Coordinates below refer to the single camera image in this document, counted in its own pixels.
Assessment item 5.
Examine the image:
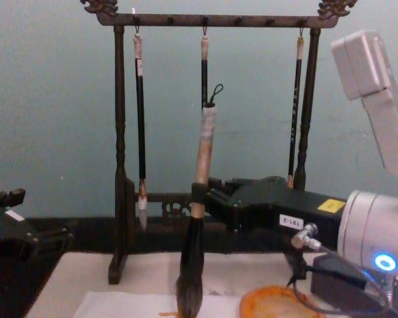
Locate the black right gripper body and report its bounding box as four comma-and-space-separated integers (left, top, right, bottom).
230, 176, 348, 251

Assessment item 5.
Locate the white paper sheet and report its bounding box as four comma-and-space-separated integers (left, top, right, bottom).
72, 290, 243, 318

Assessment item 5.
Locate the slim black brush with writing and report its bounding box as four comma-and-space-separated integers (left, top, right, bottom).
286, 28, 305, 189

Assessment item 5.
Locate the black brush, pale handle end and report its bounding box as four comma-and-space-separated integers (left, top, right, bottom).
200, 25, 210, 109

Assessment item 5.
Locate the dark cable with silver plug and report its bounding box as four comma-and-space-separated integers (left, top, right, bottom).
287, 223, 394, 317

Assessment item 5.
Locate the dark wooden brush rack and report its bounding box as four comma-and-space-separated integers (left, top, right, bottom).
80, 0, 358, 286

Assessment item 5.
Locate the thin black brush, white tip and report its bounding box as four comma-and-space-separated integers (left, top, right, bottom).
133, 25, 149, 233

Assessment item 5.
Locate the white felt mat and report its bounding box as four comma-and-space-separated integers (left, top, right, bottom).
25, 250, 322, 318

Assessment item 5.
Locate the large bamboo brush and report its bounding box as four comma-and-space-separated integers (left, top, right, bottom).
175, 83, 225, 318

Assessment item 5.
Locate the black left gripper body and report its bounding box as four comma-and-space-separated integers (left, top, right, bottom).
0, 197, 41, 266

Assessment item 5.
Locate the orange round dish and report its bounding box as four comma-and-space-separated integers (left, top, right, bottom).
239, 286, 326, 318

